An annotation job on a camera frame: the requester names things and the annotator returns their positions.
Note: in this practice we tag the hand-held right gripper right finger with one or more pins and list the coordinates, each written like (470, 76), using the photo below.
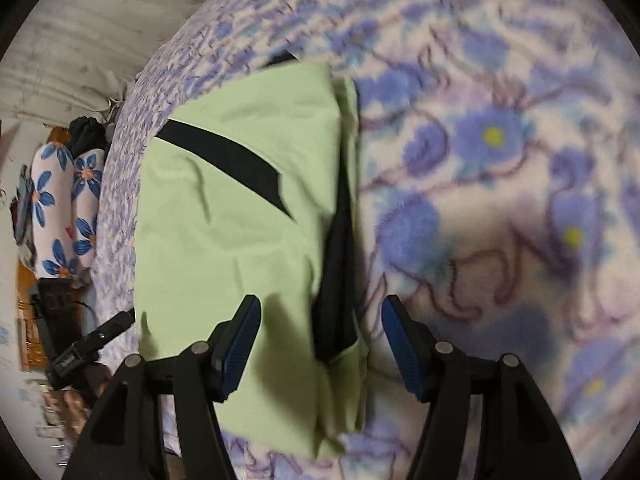
(405, 350)

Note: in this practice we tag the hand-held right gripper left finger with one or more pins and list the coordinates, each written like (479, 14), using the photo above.
(240, 350)

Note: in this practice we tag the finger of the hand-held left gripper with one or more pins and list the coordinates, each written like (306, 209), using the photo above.
(115, 325)

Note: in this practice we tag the green and black hooded jacket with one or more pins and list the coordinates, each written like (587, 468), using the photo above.
(225, 235)

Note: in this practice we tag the pile of grey and red clothes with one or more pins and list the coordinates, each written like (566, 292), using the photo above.
(22, 210)

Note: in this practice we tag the dark bundled clothes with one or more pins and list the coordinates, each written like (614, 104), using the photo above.
(87, 132)

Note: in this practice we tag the person's left hand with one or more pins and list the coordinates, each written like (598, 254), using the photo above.
(92, 385)

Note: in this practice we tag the black device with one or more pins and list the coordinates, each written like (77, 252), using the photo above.
(57, 315)

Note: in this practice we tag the rolled quilt with blue flowers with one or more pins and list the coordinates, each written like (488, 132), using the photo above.
(55, 210)

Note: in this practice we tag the purple floral fleece blanket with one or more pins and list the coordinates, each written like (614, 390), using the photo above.
(475, 210)

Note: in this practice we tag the white patterned curtain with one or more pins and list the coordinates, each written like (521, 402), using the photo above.
(75, 35)

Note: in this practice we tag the wooden bed frame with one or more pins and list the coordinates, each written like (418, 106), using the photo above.
(30, 320)

